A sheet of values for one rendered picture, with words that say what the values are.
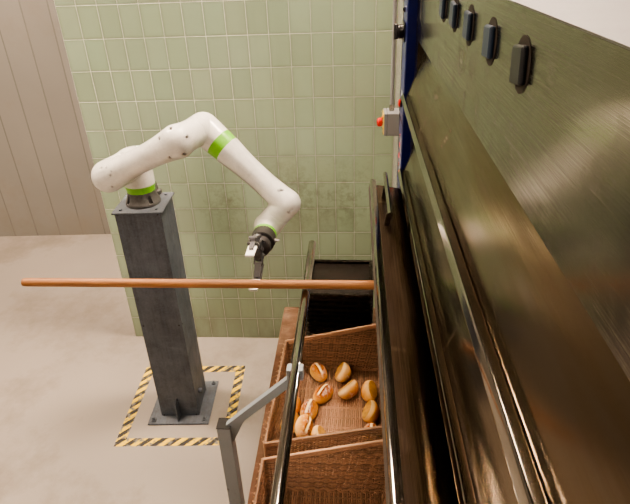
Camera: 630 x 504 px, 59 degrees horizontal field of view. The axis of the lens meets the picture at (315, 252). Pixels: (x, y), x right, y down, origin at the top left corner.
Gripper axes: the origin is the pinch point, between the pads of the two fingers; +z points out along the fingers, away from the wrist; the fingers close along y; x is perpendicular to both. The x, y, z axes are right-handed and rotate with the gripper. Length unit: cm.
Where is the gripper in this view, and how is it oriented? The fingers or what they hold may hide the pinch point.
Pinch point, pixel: (251, 272)
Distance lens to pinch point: 189.8
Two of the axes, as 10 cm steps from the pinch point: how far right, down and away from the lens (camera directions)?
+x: -10.0, -0.1, 0.9
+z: -0.8, 4.9, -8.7
